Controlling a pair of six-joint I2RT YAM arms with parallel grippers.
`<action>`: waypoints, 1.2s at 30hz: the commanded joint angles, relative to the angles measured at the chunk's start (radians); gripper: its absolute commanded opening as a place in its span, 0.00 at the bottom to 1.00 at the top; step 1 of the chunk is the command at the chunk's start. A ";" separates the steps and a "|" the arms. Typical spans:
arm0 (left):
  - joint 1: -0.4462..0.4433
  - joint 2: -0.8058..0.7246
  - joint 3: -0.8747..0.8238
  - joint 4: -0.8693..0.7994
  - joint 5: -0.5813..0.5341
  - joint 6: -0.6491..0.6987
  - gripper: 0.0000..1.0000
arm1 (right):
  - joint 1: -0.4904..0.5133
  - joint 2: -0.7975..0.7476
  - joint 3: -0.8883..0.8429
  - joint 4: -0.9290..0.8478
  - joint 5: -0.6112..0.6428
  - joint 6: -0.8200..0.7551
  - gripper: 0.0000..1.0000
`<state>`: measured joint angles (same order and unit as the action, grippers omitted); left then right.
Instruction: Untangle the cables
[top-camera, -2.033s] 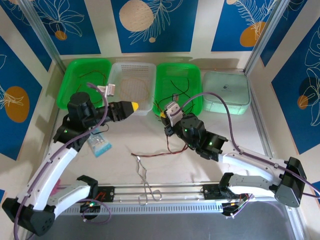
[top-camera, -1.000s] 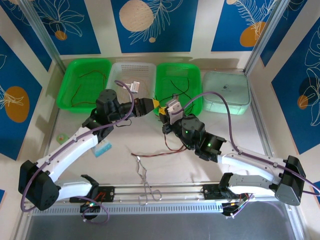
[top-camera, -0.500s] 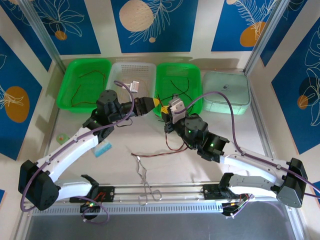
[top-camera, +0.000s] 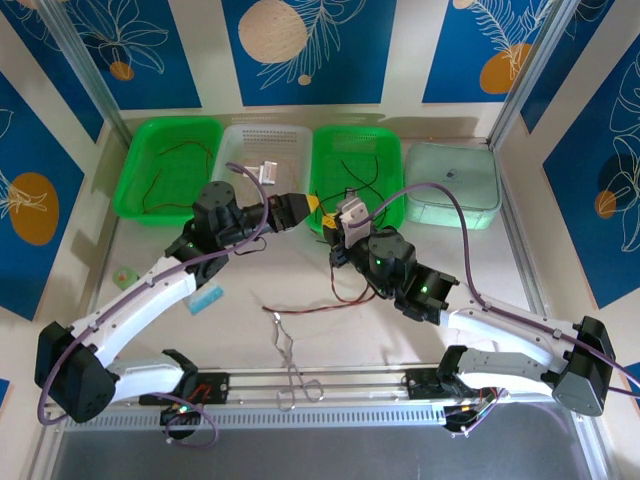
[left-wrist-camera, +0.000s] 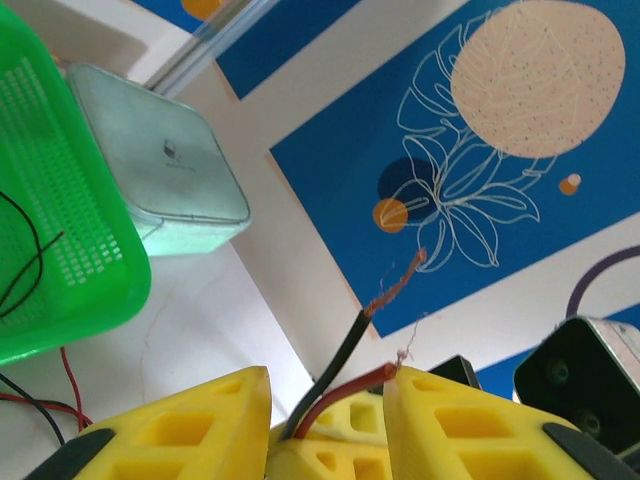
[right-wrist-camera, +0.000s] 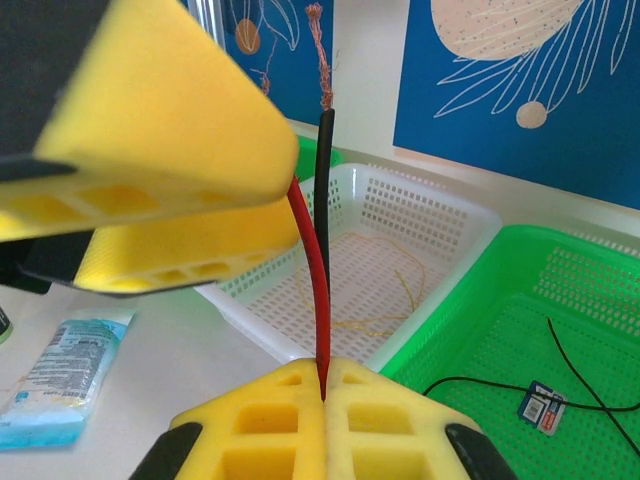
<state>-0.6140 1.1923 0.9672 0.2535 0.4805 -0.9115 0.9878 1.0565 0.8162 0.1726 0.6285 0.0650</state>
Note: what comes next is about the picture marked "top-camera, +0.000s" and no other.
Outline red and black wire pair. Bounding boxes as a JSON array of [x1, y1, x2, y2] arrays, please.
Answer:
[[141, 169, 201, 215]]

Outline white plastic basket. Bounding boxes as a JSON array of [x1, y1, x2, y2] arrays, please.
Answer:
[[209, 123, 312, 211]]

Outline blue plastic packet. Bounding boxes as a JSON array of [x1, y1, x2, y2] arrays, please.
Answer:
[[187, 282, 225, 316]]

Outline pale green zip case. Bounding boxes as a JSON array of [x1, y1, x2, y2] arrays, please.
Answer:
[[402, 141, 503, 230]]

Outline green plastic basket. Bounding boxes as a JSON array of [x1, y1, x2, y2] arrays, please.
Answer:
[[112, 117, 225, 227]]

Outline green basket with sticker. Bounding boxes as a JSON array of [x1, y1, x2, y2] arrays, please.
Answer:
[[305, 124, 405, 236]]

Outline small green bottle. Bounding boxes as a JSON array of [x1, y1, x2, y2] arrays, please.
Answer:
[[112, 267, 140, 292]]

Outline metal forceps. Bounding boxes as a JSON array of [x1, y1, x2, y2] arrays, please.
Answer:
[[269, 310, 324, 412]]

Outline black controller board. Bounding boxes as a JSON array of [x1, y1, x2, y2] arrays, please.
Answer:
[[159, 399, 204, 426], [443, 399, 501, 436]]

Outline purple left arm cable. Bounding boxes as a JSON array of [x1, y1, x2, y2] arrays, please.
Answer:
[[37, 162, 269, 427]]

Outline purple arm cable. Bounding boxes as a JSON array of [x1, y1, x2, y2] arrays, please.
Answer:
[[37, 162, 269, 427], [347, 182, 640, 399]]

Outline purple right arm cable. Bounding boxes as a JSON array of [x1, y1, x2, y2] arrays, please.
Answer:
[[347, 182, 640, 399]]

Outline aluminium mounting rail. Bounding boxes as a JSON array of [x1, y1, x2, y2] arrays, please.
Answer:
[[192, 367, 451, 402]]

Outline aluminium table side rail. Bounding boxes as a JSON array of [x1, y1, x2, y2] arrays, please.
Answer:
[[487, 137, 619, 480]]

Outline grey slotted cable duct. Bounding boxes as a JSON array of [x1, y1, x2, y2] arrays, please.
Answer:
[[67, 402, 450, 432]]

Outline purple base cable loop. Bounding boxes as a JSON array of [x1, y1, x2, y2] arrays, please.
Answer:
[[164, 397, 221, 447], [449, 389, 506, 440]]

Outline aluminium frame post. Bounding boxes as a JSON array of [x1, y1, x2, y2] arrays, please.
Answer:
[[35, 0, 125, 129], [487, 0, 590, 147]]

